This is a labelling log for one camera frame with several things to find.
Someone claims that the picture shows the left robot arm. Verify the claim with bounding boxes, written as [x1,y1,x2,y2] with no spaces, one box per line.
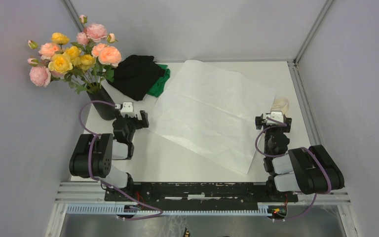
[69,110,149,201]

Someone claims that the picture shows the green cloth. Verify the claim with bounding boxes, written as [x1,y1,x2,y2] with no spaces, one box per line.
[147,64,171,98]

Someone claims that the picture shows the yellow rose stem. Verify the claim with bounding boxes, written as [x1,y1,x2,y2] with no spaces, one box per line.
[48,32,96,93]

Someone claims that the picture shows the cream printed ribbon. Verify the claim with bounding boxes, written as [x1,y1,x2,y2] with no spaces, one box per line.
[271,98,290,114]

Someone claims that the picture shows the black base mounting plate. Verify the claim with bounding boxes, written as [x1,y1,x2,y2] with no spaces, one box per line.
[123,182,299,211]

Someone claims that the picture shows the pink rose stem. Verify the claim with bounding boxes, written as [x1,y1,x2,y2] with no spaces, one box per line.
[76,15,109,45]

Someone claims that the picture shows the black cloth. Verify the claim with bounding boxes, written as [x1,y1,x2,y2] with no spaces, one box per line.
[108,55,166,101]

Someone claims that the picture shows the white slotted cable duct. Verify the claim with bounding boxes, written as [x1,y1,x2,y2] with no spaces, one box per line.
[66,204,273,217]

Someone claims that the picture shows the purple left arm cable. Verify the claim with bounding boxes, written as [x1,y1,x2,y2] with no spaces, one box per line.
[78,100,165,221]

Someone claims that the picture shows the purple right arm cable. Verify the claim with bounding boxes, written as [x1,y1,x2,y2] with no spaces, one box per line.
[254,116,333,222]

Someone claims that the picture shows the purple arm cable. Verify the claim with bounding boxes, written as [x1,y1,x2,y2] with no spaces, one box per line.
[78,100,165,221]
[254,116,333,222]

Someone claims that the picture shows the peach rose stem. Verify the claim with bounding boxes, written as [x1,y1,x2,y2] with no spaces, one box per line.
[91,33,122,82]
[27,40,61,60]

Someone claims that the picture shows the black cylindrical vase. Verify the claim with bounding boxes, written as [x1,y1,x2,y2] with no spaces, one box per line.
[86,83,117,121]

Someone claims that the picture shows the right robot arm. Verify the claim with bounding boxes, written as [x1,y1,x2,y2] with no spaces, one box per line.
[255,111,345,201]

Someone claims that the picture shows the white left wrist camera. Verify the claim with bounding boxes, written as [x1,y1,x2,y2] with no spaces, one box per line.
[114,102,136,118]

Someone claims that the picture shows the pink roses in vase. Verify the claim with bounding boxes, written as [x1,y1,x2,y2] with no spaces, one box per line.
[27,58,68,87]

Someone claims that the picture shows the white paper bouquet wrap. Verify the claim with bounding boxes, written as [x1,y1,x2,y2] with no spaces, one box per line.
[149,60,277,174]

